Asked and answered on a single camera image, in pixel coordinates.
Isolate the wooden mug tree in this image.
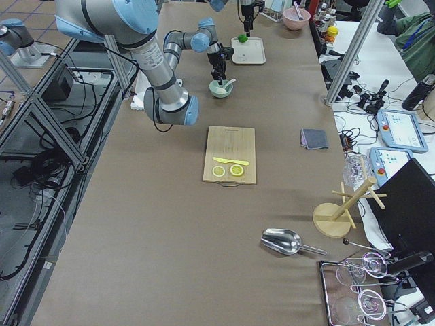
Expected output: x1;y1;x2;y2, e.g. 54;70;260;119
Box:
313;177;387;238

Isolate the lemon slice near knife tip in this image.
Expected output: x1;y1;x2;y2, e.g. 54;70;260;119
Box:
212;166;226;177

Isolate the white ceramic spoon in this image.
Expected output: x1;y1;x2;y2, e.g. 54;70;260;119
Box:
221;78;236;89

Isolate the metal tube in pink bowl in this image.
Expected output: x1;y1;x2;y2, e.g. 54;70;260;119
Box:
294;1;304;21

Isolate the white camera mast base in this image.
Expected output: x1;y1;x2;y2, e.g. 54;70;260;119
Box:
132;65;188;112

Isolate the yellow plastic knife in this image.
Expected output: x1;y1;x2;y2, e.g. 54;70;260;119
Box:
212;156;249;166

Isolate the green lime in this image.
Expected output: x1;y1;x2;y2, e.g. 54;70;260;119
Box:
237;34;248;43

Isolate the aluminium frame post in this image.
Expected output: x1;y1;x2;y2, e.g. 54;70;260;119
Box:
324;0;385;107

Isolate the black water bottle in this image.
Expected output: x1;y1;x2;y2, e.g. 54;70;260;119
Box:
402;74;434;111

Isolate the glass rack tray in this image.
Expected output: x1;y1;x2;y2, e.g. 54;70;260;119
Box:
319;251;408;325

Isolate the metal scoop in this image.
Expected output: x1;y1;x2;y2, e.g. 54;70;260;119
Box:
261;228;328;256

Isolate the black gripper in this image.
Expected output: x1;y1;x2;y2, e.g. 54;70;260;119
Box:
241;3;254;37
207;47;226;86

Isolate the white rabbit tray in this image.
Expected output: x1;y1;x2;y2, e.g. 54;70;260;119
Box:
231;37;266;65

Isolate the white wire cup rack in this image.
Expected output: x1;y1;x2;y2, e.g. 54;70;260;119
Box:
262;0;285;22

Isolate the lemon slice near knife handle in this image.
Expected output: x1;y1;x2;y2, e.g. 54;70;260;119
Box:
230;164;245;177

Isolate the person in green jacket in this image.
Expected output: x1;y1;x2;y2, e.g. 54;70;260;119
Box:
376;0;435;82

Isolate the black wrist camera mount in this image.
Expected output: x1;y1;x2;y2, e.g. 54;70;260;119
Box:
220;47;234;61

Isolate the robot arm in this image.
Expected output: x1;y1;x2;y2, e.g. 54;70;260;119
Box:
55;1;234;126
208;0;264;37

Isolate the wooden cutting board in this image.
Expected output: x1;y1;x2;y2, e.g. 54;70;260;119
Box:
203;126;256;187

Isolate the black monitor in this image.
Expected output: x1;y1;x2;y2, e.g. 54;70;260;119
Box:
368;158;434;306

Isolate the folded grey cloth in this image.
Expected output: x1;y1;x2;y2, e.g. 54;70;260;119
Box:
300;128;329;150

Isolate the mint green bowl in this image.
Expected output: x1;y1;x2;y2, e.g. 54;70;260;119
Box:
209;79;235;98

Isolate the pink bowl with ice cubes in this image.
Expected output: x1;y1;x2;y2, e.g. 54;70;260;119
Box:
283;7;311;31

